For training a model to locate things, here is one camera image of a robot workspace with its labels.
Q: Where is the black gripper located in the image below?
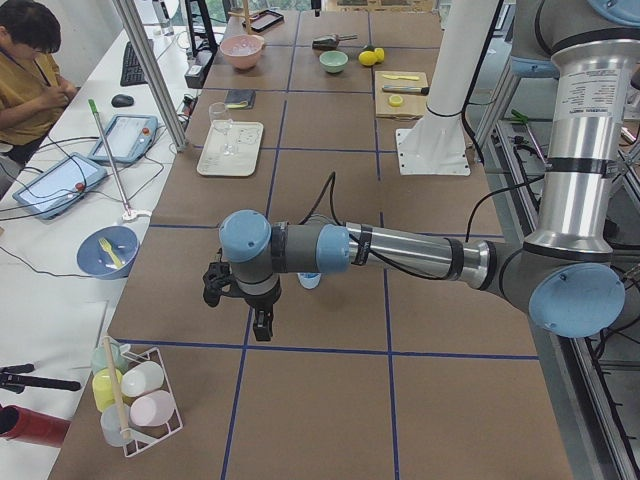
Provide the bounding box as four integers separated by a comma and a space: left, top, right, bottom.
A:
240, 280, 282, 342

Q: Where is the light blue plastic cup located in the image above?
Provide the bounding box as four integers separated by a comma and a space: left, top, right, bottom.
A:
297, 272, 322, 290

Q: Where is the mint green bowl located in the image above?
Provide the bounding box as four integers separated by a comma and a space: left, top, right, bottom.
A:
319, 50, 349, 74

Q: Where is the metal ice scoop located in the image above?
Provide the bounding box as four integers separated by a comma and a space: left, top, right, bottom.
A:
311, 34, 358, 51

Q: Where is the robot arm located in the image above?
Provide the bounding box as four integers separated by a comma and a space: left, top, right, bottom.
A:
204, 1, 639, 341

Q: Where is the blue bowl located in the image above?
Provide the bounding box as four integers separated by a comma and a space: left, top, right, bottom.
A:
76, 225, 139, 280

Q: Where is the pink bowl with ice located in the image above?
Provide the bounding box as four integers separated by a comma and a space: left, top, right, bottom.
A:
219, 34, 265, 70

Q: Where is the white cup in rack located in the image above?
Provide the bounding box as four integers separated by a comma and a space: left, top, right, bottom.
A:
121, 361, 164, 398

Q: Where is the pink cup in rack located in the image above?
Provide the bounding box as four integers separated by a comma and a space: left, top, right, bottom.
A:
130, 390, 176, 427

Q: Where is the green cup in rack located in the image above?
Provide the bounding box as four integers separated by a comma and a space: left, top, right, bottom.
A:
91, 340, 130, 374

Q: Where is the yellow cup in rack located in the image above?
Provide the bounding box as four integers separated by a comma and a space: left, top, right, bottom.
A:
91, 368, 115, 412

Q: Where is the clear cup in rack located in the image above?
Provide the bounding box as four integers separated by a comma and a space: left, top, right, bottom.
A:
100, 404, 131, 447

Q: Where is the yellow plastic fork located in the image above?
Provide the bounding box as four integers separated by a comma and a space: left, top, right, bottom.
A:
98, 237, 124, 269

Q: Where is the cream bear tray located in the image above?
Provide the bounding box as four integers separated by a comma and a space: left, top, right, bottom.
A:
196, 120, 264, 177

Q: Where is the clear wine glass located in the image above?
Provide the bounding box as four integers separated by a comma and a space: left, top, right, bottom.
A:
208, 102, 236, 155

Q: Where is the grey folded cloth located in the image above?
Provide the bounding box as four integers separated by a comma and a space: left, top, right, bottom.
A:
224, 89, 256, 109

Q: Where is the far teach pendant tablet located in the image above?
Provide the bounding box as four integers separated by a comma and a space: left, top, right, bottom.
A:
100, 114, 159, 165

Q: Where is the teach pendant tablet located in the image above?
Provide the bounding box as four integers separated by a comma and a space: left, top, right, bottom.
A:
100, 114, 159, 165
12, 153, 107, 220

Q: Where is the near teach pendant tablet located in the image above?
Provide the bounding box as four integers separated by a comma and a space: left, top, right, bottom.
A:
12, 153, 107, 220

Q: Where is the black power box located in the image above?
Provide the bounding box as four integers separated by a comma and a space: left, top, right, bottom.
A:
184, 50, 215, 89

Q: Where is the lemon half slice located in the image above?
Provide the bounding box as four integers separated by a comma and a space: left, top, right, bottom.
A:
387, 94, 404, 107

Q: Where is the wooden cutting board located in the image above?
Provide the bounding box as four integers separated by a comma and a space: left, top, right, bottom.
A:
374, 71, 429, 118

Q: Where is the red cylinder bottle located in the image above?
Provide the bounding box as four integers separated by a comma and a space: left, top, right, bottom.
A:
1, 405, 71, 448

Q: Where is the black computer mouse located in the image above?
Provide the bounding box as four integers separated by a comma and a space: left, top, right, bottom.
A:
111, 94, 135, 108

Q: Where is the steel muddler black tip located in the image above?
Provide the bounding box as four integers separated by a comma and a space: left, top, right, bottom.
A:
382, 85, 430, 96

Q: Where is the green tipped metal rod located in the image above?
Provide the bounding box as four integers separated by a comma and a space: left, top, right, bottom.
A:
88, 99, 135, 222

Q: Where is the yellow lemon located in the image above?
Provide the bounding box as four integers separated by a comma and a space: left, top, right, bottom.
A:
373, 47, 385, 63
358, 50, 378, 67

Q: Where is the black keyboard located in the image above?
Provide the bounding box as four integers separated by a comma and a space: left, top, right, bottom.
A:
120, 42, 147, 87

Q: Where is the yellow plastic knife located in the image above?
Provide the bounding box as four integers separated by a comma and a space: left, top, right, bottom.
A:
381, 74, 420, 81

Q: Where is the black tray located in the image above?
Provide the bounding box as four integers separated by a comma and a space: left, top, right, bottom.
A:
249, 10, 284, 33

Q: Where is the seated person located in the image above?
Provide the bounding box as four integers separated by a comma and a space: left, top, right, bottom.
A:
1, 1, 77, 166

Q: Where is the white wire cup rack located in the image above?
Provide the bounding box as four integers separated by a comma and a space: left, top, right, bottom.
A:
100, 336, 183, 458

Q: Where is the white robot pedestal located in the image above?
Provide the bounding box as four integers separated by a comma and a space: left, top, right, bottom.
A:
396, 0, 502, 176

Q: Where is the aluminium frame post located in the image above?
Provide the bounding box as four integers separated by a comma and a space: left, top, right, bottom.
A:
113, 0, 187, 152

